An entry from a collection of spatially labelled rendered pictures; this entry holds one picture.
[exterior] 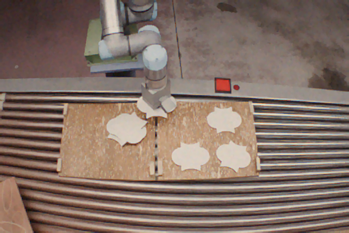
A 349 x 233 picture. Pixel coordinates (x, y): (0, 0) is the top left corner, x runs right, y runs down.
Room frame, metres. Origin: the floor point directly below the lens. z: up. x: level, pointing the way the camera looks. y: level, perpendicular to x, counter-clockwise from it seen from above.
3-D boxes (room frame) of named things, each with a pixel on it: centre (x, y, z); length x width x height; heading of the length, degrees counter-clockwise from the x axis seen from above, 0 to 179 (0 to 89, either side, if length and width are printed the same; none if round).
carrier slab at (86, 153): (0.66, 0.28, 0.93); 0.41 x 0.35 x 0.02; 93
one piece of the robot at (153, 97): (0.74, 0.05, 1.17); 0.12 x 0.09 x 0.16; 45
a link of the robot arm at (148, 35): (0.85, 0.11, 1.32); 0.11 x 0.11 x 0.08; 13
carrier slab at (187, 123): (0.69, -0.14, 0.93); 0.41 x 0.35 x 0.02; 93
